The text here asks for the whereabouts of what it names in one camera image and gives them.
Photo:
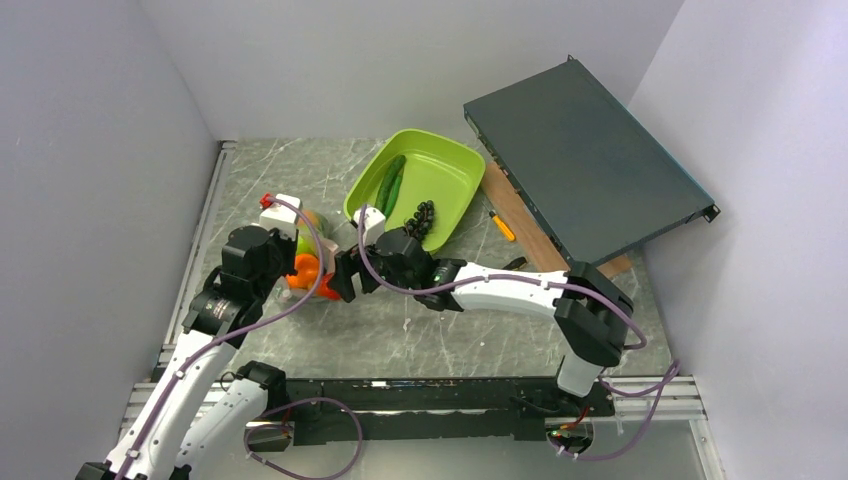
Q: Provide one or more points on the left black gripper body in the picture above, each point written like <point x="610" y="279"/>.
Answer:
<point x="282" y="261"/>

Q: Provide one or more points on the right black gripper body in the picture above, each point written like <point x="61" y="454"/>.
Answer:
<point x="382" y="272"/>

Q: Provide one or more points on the orange toy fruit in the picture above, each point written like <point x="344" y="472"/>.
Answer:
<point x="308" y="271"/>

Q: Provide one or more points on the green toy apple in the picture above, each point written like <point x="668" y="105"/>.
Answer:
<point x="306" y="244"/>

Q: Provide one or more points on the clear zip top bag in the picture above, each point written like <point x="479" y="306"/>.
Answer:
<point x="282" y="293"/>

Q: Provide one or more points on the red toy pepper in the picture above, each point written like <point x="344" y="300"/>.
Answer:
<point x="325" y="290"/>

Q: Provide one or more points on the green plastic tray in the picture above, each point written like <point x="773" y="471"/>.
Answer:
<point x="436" y="168"/>

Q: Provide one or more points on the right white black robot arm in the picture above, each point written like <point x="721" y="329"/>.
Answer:
<point x="592" y="313"/>

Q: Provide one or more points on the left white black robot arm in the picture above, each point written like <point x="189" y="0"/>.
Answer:
<point x="219" y="317"/>

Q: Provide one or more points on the black toy grapes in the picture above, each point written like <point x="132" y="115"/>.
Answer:
<point x="421" y="222"/>

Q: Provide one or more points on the green toy cucumber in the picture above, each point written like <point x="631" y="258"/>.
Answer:
<point x="387" y="183"/>

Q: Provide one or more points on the brown wooden board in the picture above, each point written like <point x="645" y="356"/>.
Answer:
<point x="538" y="246"/>

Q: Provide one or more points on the dark rack server chassis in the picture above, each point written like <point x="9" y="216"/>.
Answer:
<point x="595" y="180"/>

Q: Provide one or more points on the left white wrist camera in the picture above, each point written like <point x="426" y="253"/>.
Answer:
<point x="279" y="212"/>

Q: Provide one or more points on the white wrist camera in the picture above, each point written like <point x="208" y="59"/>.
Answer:
<point x="370" y="223"/>
<point x="279" y="212"/>

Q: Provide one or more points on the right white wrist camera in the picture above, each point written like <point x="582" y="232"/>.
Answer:
<point x="370" y="223"/>

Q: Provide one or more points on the yellow handled screwdriver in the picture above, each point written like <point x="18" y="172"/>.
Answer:
<point x="502" y="226"/>

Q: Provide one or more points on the black handled screwdriver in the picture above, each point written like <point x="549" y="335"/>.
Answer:
<point x="516" y="264"/>

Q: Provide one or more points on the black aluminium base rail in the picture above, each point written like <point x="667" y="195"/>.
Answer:
<point x="525" y="408"/>

